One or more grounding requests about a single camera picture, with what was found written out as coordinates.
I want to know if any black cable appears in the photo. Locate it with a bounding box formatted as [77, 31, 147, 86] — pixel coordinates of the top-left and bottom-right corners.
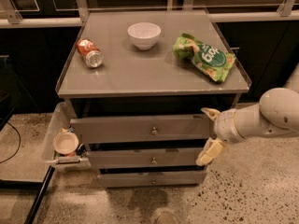
[0, 120, 22, 165]

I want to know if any orange soda can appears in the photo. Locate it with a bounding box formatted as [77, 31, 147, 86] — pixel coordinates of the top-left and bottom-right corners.
[77, 39, 104, 68]

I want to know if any white ceramic bowl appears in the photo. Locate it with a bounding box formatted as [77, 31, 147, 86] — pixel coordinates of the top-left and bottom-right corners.
[127, 22, 162, 50]

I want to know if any green chip bag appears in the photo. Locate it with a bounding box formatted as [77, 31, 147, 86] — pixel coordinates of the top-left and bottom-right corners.
[173, 34, 236, 83]

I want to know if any metal railing frame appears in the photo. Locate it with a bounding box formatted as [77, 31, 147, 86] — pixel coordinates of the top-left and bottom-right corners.
[0, 0, 299, 27]

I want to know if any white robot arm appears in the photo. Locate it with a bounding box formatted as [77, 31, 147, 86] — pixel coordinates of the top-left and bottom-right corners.
[195, 88, 299, 166]

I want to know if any grey bottom drawer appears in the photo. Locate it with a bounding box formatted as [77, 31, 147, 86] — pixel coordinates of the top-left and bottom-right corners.
[98, 170, 207, 188]

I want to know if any grey drawer cabinet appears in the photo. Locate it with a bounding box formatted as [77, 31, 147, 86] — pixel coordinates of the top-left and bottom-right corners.
[56, 11, 250, 175]

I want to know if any black metal bar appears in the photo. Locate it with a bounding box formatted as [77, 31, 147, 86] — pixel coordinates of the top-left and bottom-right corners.
[24, 166, 55, 224]

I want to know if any grey middle drawer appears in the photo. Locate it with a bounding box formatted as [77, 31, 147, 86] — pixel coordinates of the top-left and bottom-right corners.
[88, 147, 202, 169]

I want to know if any grey drawer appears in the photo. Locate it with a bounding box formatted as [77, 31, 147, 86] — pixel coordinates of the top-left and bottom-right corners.
[71, 114, 211, 144]
[98, 170, 207, 188]
[88, 147, 202, 169]

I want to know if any grey top drawer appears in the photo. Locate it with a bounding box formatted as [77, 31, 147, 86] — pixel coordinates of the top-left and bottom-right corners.
[71, 114, 211, 144]

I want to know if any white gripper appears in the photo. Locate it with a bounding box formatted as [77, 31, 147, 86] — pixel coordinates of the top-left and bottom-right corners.
[195, 107, 245, 166]

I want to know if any small beige bowl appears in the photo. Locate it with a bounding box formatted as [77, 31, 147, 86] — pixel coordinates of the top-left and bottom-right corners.
[53, 132, 78, 155]

